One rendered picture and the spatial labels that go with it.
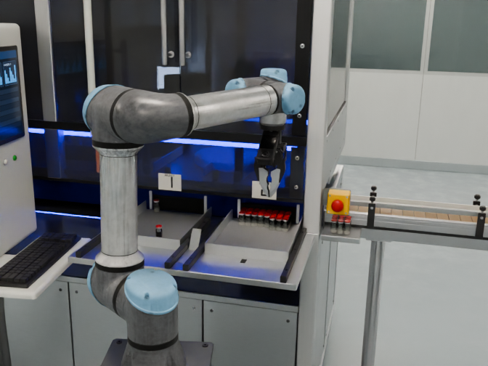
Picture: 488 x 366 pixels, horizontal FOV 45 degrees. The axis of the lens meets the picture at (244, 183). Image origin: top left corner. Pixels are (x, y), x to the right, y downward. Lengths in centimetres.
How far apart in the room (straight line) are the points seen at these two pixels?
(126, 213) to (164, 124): 26
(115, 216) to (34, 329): 130
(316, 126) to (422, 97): 466
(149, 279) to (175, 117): 37
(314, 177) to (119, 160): 81
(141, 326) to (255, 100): 57
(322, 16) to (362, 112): 471
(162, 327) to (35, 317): 129
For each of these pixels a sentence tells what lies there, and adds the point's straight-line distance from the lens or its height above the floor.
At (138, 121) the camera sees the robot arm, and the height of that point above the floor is 138.
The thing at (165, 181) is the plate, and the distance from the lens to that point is 209.
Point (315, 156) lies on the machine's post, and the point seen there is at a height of 115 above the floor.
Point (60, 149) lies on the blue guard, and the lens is 224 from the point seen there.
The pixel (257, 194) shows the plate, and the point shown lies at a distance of 200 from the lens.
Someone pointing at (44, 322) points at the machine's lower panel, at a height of 39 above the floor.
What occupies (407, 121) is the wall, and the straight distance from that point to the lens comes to 656.
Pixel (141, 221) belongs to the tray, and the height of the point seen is 88.
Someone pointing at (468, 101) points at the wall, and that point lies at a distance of 657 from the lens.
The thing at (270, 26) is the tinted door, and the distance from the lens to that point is 191.
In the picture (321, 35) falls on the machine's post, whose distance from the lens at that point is 188.
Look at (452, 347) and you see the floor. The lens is 324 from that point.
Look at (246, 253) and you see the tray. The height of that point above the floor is 89.
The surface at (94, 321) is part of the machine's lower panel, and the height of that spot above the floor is 42.
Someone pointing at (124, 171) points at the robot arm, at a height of 125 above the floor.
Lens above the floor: 159
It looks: 16 degrees down
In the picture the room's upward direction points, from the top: 1 degrees clockwise
